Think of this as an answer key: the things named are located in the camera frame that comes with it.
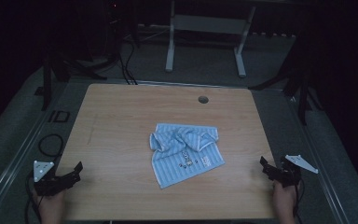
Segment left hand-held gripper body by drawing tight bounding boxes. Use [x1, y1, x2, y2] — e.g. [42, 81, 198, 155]
[33, 160, 69, 197]

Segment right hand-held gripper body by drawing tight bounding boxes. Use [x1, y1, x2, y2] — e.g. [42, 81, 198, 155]
[270, 154, 320, 189]

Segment blue striped towel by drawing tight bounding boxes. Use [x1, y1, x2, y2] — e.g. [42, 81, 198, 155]
[149, 122, 226, 189]

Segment person's left hand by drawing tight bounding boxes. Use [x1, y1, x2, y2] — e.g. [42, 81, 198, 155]
[32, 189, 65, 224]

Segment person's right hand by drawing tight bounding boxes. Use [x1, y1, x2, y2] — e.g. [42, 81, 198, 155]
[271, 179, 301, 224]

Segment black metal stand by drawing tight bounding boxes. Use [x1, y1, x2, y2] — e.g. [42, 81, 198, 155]
[40, 46, 108, 112]
[248, 31, 325, 126]

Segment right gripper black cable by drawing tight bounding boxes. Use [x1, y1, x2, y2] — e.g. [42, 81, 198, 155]
[292, 177, 306, 220]

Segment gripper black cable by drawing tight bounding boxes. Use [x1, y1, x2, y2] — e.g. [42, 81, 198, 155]
[24, 133, 65, 224]
[292, 177, 306, 220]

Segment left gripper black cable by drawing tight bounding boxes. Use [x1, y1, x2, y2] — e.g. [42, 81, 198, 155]
[24, 133, 65, 224]

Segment grey metal floor rail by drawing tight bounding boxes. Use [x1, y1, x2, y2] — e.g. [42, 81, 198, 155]
[0, 78, 76, 224]
[283, 90, 352, 224]

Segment black floor cables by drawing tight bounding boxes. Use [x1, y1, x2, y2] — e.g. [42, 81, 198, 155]
[117, 38, 139, 86]

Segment white metal desk frame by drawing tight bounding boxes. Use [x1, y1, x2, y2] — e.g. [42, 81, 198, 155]
[165, 0, 257, 78]

